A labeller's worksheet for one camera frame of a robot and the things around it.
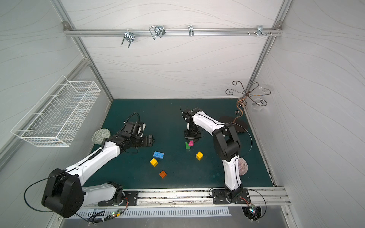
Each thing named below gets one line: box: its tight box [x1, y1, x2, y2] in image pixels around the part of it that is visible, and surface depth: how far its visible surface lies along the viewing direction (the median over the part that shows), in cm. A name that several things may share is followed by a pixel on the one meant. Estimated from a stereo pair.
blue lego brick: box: [153, 151, 165, 160], surface depth 90 cm
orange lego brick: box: [158, 170, 167, 179], surface depth 82 cm
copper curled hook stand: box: [225, 80, 271, 124], surface depth 83 cm
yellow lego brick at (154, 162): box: [149, 157, 159, 168], surface depth 86 cm
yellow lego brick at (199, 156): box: [195, 151, 204, 161], surface depth 88 cm
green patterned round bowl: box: [91, 128, 111, 145], surface depth 97 cm
